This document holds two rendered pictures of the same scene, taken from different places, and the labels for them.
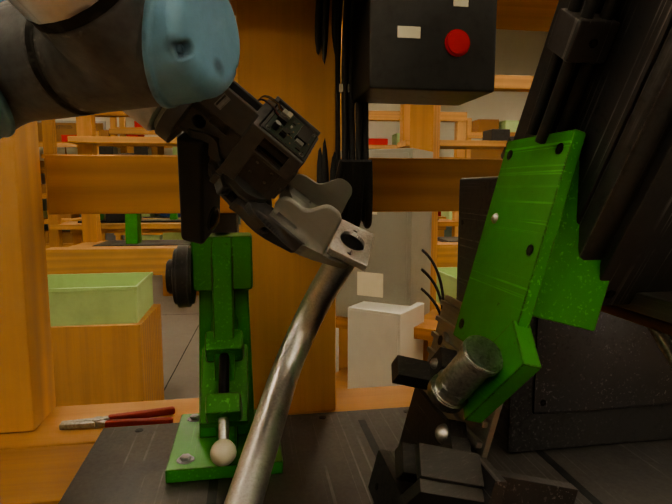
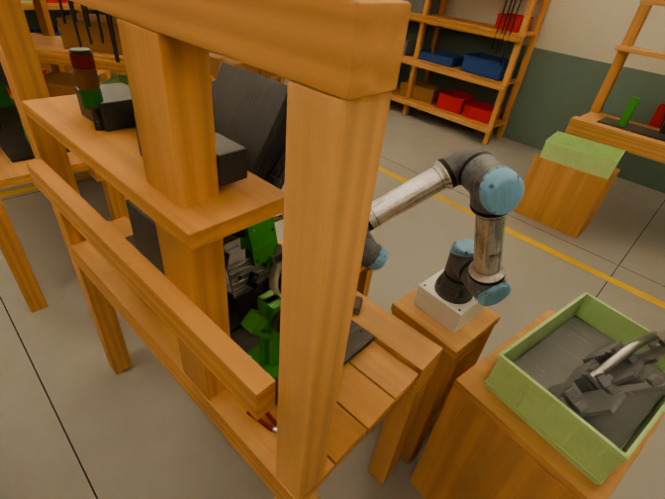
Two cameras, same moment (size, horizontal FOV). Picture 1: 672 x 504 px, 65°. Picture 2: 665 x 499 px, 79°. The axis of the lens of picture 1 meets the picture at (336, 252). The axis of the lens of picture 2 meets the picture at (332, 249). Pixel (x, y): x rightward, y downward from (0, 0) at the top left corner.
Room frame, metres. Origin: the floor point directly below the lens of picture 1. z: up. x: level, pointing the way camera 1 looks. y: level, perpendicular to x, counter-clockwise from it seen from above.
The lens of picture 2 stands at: (1.08, 0.86, 1.97)
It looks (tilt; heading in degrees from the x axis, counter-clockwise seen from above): 36 degrees down; 228
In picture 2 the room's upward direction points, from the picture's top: 7 degrees clockwise
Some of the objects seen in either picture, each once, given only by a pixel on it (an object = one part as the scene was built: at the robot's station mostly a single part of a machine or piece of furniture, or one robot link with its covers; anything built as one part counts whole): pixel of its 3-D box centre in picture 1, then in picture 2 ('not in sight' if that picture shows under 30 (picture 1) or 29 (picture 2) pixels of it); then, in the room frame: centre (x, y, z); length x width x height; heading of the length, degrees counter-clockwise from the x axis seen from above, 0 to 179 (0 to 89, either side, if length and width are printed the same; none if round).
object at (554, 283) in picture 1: (542, 245); (255, 229); (0.50, -0.20, 1.17); 0.13 x 0.12 x 0.20; 99
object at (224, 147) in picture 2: not in sight; (213, 154); (0.74, 0.06, 1.59); 0.15 x 0.07 x 0.07; 99
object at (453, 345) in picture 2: not in sight; (445, 313); (-0.11, 0.28, 0.83); 0.32 x 0.32 x 0.04; 3
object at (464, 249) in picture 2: not in sight; (465, 258); (-0.10, 0.29, 1.12); 0.13 x 0.12 x 0.14; 69
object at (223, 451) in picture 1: (223, 433); not in sight; (0.55, 0.12, 0.96); 0.06 x 0.03 x 0.06; 9
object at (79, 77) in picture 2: not in sight; (87, 78); (0.89, -0.33, 1.67); 0.05 x 0.05 x 0.05
